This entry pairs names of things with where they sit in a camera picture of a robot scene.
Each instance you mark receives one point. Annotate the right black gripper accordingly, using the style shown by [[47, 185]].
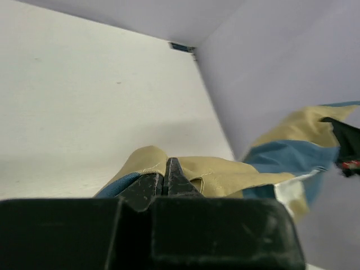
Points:
[[348, 139]]

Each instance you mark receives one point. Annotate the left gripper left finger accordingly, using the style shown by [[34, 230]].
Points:
[[139, 195]]

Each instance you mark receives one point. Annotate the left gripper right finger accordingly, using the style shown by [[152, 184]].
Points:
[[175, 182]]

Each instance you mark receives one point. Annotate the checkered blue beige pillowcase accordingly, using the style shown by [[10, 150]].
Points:
[[287, 163]]

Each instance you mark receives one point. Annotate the right blue corner label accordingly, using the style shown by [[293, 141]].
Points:
[[182, 48]]

